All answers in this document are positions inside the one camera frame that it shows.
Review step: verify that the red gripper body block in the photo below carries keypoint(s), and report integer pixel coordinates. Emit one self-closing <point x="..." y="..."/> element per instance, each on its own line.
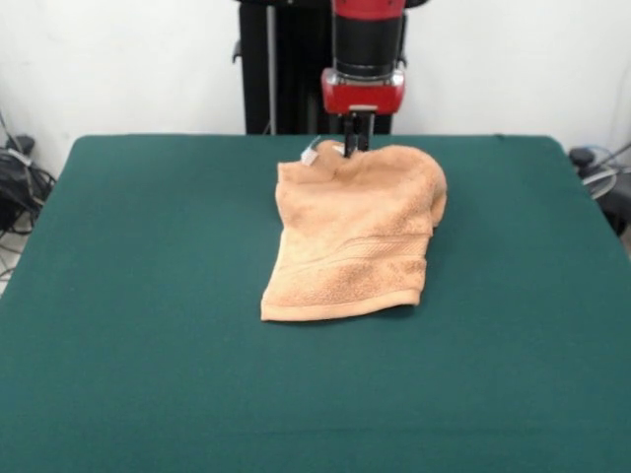
<point x="365" y="96"/>

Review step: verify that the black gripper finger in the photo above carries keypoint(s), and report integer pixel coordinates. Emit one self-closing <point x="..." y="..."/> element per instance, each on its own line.
<point x="350" y="138"/>
<point x="364" y="135"/>

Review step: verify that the dark green table cloth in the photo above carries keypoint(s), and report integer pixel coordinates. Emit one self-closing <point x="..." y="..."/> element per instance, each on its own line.
<point x="148" y="295"/>

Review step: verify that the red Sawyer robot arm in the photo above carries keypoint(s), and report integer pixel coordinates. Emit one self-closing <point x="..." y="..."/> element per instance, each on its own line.
<point x="367" y="39"/>

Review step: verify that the tan terry towel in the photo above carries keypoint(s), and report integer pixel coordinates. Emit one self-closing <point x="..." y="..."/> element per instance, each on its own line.
<point x="355" y="231"/>

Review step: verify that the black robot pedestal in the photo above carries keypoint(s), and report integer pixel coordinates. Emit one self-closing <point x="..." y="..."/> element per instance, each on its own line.
<point x="276" y="74"/>

